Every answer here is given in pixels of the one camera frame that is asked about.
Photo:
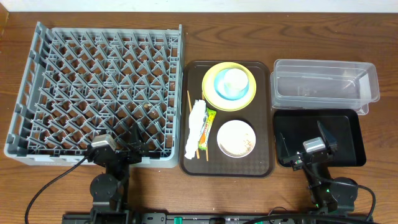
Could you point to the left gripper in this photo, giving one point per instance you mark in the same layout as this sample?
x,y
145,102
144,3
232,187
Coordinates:
x,y
123,156

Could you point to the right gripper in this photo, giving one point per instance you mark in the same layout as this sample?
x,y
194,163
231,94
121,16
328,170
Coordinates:
x,y
297,163

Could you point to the white bowl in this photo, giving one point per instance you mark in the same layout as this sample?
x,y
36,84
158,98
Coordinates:
x,y
236,139

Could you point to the white napkin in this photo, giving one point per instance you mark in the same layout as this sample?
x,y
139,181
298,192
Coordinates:
x,y
195,123

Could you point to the wooden chopstick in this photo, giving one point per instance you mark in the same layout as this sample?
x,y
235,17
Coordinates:
x,y
190,110
207,158

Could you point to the white cup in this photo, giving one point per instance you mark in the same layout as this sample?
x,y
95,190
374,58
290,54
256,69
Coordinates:
x,y
235,83

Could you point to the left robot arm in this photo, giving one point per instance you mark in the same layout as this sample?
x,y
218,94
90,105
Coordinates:
x,y
110,189

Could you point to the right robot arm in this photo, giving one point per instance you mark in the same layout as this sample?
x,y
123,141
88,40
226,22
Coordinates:
x,y
328,194

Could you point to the black tray bin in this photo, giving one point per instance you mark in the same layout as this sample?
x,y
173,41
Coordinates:
x,y
298,126

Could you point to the clear plastic bin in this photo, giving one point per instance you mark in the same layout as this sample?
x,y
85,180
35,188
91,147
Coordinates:
x,y
324,84

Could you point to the grey dish rack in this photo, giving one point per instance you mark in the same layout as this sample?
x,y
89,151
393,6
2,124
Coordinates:
x,y
78,81

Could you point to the dark brown serving tray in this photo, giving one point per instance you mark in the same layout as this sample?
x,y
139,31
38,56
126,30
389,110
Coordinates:
x,y
258,163

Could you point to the light blue bowl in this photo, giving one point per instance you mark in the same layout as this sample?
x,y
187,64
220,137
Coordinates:
x,y
219,85

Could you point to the yellow plate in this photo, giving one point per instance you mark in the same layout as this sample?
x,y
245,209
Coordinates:
x,y
220,103

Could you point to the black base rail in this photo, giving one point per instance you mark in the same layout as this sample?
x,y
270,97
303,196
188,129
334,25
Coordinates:
x,y
161,218

